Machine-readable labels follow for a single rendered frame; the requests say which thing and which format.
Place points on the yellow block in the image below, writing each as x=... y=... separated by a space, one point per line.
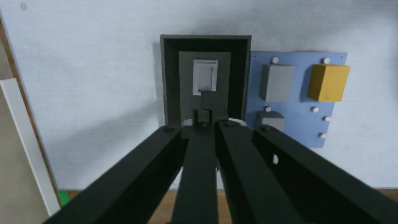
x=327 y=83

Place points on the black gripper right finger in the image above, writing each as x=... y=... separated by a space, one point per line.
x=315 y=190

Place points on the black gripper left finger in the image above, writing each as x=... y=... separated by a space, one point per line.
x=130 y=191

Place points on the white block with pocket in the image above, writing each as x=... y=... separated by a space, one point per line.
x=204 y=75

